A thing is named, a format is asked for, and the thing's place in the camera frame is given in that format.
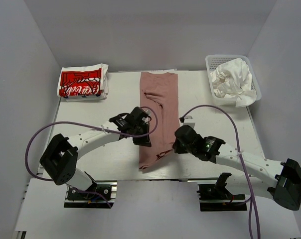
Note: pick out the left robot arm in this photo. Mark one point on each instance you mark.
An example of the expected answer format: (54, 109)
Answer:
(60, 158)

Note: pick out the white perforated plastic basket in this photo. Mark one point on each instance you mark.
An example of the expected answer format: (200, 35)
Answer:
(213, 61)

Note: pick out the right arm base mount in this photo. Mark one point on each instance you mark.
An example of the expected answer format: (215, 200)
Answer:
(214, 197)

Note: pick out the pink printed t shirt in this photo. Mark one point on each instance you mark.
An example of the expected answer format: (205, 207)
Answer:
(160, 93)

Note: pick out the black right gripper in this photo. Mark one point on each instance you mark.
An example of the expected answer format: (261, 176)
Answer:
(178, 148)

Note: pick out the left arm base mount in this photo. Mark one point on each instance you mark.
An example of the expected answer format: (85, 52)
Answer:
(103, 197)

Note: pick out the folded red white t shirt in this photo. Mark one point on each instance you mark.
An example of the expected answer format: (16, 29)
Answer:
(83, 83)

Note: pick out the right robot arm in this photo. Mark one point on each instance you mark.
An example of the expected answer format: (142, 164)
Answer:
(280, 181)

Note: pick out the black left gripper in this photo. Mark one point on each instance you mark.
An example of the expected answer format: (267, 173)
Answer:
(145, 142)

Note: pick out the white crumpled t shirt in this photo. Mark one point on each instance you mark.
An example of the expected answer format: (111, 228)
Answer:
(233, 81)

